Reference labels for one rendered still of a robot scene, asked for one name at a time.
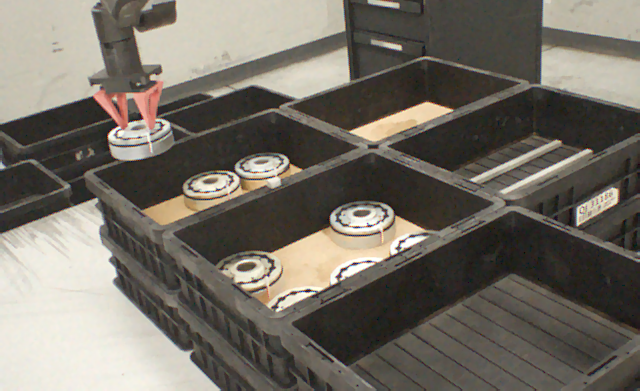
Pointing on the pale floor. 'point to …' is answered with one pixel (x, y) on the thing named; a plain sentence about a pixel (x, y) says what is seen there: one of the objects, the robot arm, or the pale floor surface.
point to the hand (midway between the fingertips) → (137, 124)
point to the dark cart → (445, 18)
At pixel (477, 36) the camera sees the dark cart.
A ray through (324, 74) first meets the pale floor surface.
